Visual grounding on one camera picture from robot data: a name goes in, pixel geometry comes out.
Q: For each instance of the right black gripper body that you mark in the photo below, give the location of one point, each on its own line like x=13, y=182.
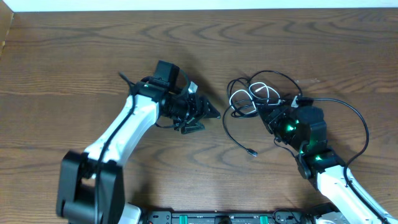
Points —
x=274, y=117

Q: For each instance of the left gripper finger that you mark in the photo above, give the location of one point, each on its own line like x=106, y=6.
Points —
x=209, y=110
x=192, y=127

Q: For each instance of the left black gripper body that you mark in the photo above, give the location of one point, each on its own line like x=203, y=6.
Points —
x=193, y=112

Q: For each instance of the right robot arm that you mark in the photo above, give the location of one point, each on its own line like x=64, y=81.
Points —
x=305, y=130

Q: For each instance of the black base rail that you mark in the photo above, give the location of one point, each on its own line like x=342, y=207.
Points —
x=224, y=217

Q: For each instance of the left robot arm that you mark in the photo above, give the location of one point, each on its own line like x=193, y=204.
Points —
x=91, y=183

